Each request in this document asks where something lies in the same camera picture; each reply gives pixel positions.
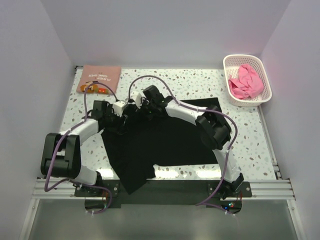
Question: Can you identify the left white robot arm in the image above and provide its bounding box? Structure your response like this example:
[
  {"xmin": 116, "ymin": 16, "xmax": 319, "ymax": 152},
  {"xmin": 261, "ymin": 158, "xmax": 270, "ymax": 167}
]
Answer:
[{"xmin": 40, "ymin": 100, "xmax": 127, "ymax": 196}]

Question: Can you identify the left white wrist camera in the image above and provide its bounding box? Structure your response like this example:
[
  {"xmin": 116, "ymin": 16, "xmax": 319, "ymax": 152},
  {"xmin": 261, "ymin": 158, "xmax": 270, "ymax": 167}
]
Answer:
[{"xmin": 112, "ymin": 100, "xmax": 126, "ymax": 117}]

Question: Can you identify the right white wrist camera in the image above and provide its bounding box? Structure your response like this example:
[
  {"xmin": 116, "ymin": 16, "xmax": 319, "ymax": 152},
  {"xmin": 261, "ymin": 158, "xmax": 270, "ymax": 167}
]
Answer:
[{"xmin": 130, "ymin": 91, "xmax": 142, "ymax": 108}]

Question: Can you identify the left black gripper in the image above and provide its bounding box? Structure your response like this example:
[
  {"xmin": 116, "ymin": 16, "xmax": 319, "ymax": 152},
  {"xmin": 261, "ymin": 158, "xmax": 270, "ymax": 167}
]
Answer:
[{"xmin": 103, "ymin": 108, "xmax": 128, "ymax": 135}]

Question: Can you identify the folded pink printed t shirt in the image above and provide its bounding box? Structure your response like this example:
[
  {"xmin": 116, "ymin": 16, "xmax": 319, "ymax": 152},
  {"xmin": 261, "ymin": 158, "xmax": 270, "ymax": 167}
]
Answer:
[{"xmin": 76, "ymin": 65, "xmax": 122, "ymax": 95}]

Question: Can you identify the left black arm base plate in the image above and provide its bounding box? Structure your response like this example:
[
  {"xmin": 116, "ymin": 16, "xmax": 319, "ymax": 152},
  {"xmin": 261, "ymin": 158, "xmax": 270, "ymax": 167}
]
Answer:
[{"xmin": 74, "ymin": 180, "xmax": 120, "ymax": 198}]

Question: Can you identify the white plastic laundry basket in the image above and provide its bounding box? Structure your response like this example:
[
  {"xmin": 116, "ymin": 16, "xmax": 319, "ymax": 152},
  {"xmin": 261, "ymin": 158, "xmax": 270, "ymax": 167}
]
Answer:
[{"xmin": 223, "ymin": 54, "xmax": 272, "ymax": 107}]

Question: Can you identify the black t shirt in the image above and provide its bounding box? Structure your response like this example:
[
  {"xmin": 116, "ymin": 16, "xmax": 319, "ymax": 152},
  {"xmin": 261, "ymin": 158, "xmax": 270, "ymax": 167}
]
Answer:
[{"xmin": 101, "ymin": 104, "xmax": 217, "ymax": 194}]

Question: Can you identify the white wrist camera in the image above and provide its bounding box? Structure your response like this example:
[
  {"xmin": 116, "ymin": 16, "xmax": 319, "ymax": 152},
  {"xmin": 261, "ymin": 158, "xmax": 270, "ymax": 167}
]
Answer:
[
  {"xmin": 130, "ymin": 91, "xmax": 142, "ymax": 108},
  {"xmin": 112, "ymin": 100, "xmax": 126, "ymax": 117}
]

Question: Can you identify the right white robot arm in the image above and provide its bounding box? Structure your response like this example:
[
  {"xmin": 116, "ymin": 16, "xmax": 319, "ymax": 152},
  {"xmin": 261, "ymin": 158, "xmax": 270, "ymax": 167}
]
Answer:
[{"xmin": 130, "ymin": 85, "xmax": 244, "ymax": 199}]

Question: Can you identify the aluminium front rail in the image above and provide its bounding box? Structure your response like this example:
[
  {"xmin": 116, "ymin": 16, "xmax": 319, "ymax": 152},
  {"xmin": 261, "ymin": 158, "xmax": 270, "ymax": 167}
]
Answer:
[{"xmin": 31, "ymin": 177, "xmax": 297, "ymax": 200}]

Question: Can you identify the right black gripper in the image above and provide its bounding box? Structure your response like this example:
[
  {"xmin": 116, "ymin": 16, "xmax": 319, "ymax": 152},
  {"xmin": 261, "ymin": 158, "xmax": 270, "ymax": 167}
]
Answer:
[{"xmin": 134, "ymin": 98, "xmax": 156, "ymax": 122}]

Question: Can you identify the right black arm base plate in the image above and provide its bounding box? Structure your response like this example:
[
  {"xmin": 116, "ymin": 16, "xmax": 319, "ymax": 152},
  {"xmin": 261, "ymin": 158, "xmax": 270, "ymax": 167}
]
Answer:
[{"xmin": 207, "ymin": 180, "xmax": 253, "ymax": 199}]

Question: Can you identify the pink crumpled t shirt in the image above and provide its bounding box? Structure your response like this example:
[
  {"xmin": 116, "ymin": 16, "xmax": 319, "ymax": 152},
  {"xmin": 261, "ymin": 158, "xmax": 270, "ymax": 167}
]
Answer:
[{"xmin": 228, "ymin": 64, "xmax": 264, "ymax": 100}]

